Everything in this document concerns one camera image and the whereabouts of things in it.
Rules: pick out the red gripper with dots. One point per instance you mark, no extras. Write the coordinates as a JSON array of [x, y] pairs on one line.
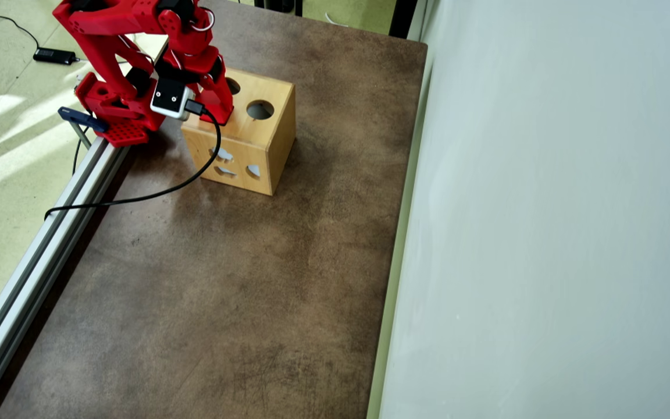
[[217, 92]]

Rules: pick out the red robot arm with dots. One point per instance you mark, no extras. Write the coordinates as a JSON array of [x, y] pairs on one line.
[[108, 20]]

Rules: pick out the wooden shape sorter box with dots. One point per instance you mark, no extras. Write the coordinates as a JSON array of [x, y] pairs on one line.
[[253, 139]]

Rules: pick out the black furniture leg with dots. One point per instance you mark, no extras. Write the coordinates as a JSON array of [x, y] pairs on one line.
[[280, 6]]

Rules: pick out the blue table clamp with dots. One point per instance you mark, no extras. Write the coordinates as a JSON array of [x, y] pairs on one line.
[[79, 118]]

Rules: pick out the black power adapter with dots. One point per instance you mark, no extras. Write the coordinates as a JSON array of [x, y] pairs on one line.
[[54, 56]]

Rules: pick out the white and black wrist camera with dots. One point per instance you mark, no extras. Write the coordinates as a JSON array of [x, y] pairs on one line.
[[169, 99]]

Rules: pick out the aluminium profile rail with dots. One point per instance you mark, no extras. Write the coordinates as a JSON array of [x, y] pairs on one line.
[[53, 233]]

